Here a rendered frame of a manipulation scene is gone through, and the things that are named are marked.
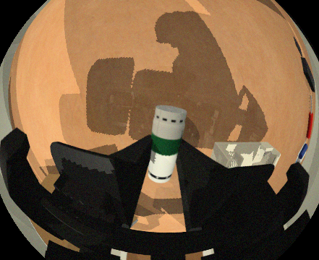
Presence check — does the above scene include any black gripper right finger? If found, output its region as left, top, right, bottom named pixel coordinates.
left=176, top=139, right=275, bottom=232

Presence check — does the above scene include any white and grey battery with green band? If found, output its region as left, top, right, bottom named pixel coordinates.
left=148, top=105, right=187, bottom=183

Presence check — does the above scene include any red-handled screwdriver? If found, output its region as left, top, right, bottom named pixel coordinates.
left=307, top=95, right=313, bottom=139

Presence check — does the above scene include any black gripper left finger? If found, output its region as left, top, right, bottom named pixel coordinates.
left=50, top=135, right=153, bottom=229

